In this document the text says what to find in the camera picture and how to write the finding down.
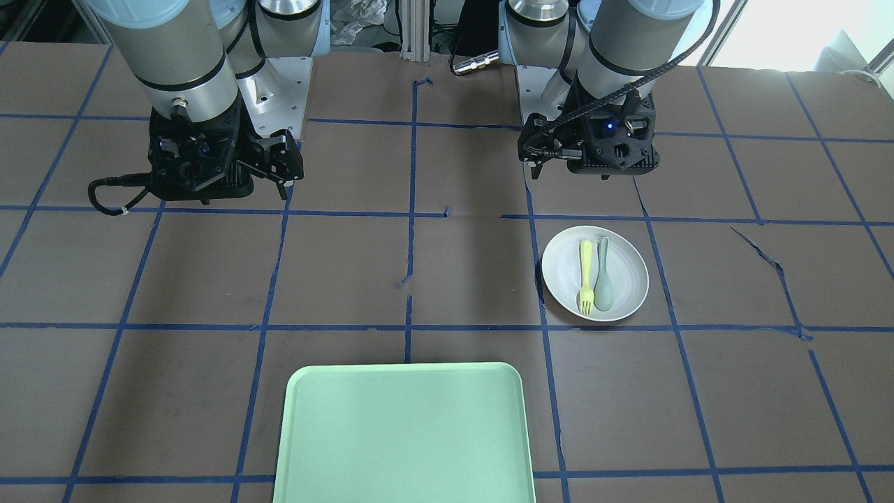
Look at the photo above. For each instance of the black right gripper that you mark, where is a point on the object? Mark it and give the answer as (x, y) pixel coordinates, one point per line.
(274, 156)

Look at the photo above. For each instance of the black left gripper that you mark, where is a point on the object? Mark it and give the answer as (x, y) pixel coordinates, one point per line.
(536, 143)

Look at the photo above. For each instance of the white round plate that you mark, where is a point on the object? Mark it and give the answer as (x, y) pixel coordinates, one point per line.
(626, 267)

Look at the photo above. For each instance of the yellow plastic fork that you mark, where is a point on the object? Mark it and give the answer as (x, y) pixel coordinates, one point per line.
(585, 291)

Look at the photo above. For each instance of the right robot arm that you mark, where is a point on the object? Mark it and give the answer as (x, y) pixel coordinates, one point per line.
(187, 55)

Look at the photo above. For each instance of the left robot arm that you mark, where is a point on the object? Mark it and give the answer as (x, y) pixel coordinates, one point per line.
(602, 50)

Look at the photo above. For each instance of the silver metal cylinder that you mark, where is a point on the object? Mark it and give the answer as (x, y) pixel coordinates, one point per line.
(473, 64)

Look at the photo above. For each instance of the grey-green plastic spoon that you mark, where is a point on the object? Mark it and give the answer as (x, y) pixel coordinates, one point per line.
(604, 295)

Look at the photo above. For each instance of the light green tray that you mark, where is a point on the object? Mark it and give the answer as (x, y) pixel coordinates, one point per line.
(424, 432)

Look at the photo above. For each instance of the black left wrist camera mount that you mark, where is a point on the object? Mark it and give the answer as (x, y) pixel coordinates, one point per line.
(614, 139)

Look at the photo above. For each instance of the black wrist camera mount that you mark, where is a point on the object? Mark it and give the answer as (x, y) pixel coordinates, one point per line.
(614, 139)
(198, 161)

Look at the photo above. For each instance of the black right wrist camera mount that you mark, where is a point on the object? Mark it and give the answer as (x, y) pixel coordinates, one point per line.
(198, 161)

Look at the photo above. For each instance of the aluminium frame post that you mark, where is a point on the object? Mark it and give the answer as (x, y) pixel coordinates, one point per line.
(415, 30)

